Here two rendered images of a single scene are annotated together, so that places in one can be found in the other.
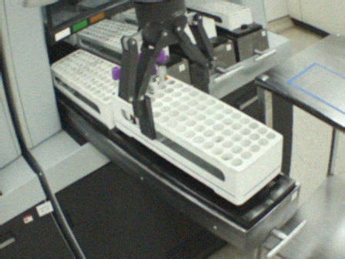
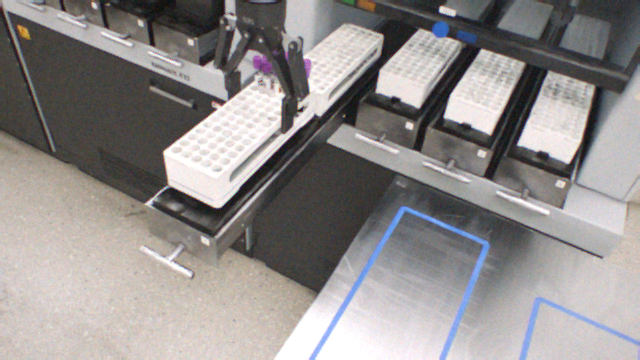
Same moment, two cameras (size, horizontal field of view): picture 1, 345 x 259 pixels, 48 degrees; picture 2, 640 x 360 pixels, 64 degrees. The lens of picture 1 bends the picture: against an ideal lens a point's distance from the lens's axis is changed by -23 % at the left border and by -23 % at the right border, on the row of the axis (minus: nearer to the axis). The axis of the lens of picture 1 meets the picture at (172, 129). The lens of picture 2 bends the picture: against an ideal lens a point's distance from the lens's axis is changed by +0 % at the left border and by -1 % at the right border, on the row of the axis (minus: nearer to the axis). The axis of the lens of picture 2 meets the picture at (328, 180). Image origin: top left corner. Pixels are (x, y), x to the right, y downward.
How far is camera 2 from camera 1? 78 cm
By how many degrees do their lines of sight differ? 45
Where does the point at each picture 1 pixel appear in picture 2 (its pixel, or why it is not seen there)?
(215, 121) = (236, 130)
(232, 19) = (530, 134)
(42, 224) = not seen: hidden behind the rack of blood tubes
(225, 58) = (469, 160)
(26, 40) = not seen: outside the picture
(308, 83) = (415, 232)
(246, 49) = (511, 177)
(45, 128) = not seen: hidden behind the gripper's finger
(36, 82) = (297, 19)
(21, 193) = (219, 82)
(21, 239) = (201, 113)
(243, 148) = (196, 151)
